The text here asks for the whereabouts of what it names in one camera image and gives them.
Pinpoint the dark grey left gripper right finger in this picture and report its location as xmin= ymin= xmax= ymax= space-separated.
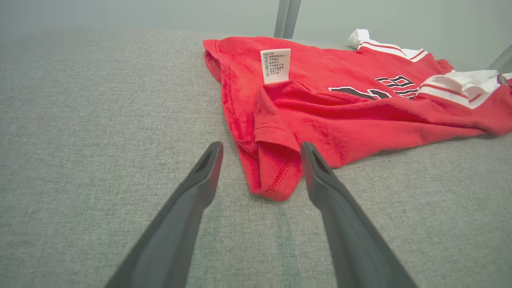
xmin=300 ymin=142 xmax=417 ymax=288

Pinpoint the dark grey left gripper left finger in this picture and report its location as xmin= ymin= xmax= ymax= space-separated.
xmin=105 ymin=141 xmax=224 ymax=288

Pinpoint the red basketball jersey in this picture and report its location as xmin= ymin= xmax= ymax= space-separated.
xmin=203 ymin=29 xmax=512 ymax=202

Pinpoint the grey metal partition post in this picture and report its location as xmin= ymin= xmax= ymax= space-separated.
xmin=274 ymin=0 xmax=302 ymax=40

